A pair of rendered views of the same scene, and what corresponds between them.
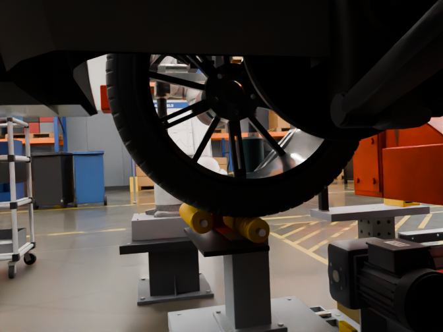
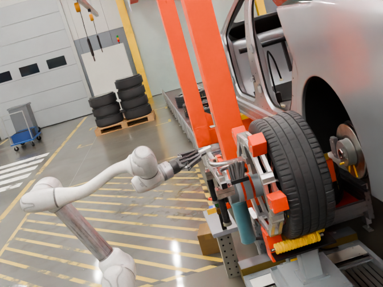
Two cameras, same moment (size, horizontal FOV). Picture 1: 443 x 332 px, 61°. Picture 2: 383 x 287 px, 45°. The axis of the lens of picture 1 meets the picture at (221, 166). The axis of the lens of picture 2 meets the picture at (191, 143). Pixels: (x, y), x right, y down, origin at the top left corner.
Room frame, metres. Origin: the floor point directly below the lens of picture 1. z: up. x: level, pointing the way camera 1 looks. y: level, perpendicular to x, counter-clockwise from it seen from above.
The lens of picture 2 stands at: (1.05, 2.35, 1.72)
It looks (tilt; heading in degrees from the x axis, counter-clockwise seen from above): 13 degrees down; 279
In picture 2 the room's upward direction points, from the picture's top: 16 degrees counter-clockwise
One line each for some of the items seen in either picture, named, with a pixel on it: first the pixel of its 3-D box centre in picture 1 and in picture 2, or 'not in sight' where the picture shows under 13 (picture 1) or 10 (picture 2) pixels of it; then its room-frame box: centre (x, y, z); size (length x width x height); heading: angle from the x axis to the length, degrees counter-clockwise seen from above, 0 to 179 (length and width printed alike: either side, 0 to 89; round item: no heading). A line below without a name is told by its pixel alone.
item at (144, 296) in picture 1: (172, 260); not in sight; (1.97, 0.28, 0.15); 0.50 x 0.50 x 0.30; 11
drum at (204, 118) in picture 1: (218, 103); (245, 187); (1.22, 0.00, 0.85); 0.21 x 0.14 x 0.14; 13
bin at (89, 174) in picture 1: (89, 178); not in sight; (6.74, 2.38, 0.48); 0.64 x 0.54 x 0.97; 18
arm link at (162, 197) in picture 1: (171, 183); (118, 286); (1.98, 0.27, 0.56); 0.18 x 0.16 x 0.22; 101
